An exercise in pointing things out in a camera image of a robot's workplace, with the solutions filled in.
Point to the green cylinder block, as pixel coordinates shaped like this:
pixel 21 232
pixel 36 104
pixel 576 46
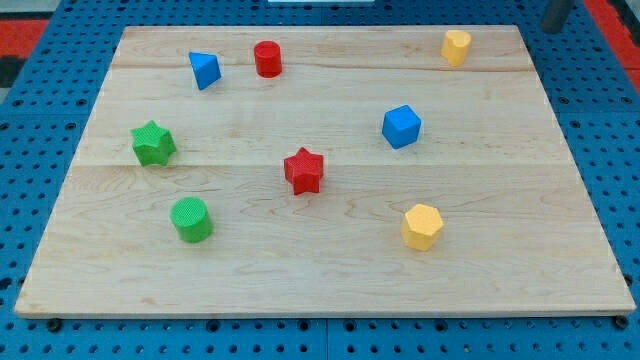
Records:
pixel 191 219

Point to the red star block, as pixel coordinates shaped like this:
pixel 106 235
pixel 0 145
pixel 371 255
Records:
pixel 304 171

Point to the grey cylindrical robot tool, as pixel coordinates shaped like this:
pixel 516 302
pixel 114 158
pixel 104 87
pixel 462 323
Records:
pixel 555 15

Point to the yellow heart block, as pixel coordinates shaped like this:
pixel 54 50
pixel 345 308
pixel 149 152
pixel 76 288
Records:
pixel 455 46

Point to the yellow hexagon block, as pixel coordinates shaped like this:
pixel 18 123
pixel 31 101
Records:
pixel 421 227

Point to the green star block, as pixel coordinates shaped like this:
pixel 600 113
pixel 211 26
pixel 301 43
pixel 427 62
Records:
pixel 152 144

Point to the wooden board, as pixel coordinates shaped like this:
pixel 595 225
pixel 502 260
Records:
pixel 521 237

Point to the blue cube block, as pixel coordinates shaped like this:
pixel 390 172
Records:
pixel 401 126

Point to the red cylinder block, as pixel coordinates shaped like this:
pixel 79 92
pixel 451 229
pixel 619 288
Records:
pixel 267 56

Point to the blue triangle block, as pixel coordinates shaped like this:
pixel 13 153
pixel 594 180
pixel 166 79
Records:
pixel 206 69

